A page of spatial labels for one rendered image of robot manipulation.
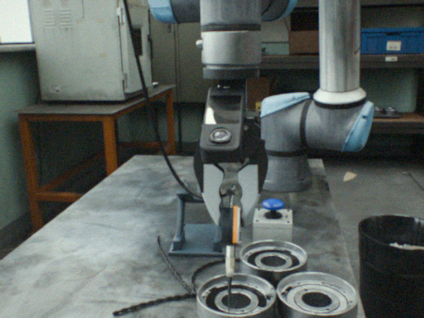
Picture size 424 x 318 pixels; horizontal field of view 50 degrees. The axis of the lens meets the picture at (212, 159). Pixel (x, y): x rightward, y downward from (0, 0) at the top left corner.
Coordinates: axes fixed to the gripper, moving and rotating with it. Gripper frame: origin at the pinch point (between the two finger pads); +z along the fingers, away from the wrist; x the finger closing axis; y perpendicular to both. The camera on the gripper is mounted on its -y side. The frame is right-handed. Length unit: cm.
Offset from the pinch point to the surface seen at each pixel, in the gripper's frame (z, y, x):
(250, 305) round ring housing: 10.3, -4.1, -2.8
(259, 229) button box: 10.2, 19.8, -3.7
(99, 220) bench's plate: 13.3, 29.5, 30.0
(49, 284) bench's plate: 13.3, 3.6, 28.8
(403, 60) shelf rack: -2, 337, -118
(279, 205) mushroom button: 6.0, 21.7, -7.2
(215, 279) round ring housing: 9.5, 0.6, 2.4
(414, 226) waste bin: 54, 127, -67
